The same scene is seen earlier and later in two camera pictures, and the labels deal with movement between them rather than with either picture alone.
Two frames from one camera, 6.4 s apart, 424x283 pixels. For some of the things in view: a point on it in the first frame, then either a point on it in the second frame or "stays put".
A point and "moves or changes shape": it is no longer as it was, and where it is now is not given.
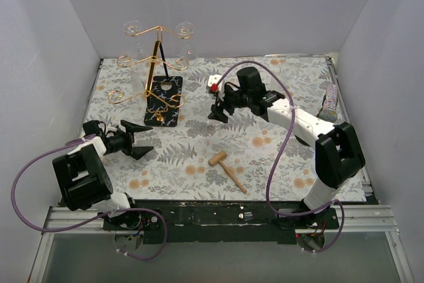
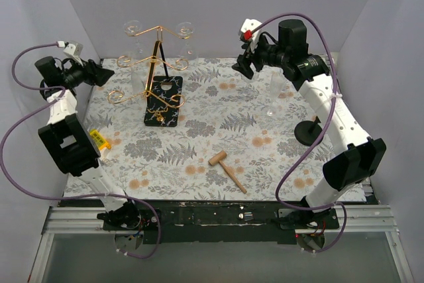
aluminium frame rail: (362, 219) stays put
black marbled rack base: (163, 101) stays put
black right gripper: (226, 103) -> (251, 60)
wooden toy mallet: (218, 158) stays put
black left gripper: (129, 140) -> (89, 71)
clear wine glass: (201, 108) moves or changes shape
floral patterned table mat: (222, 128) stays put
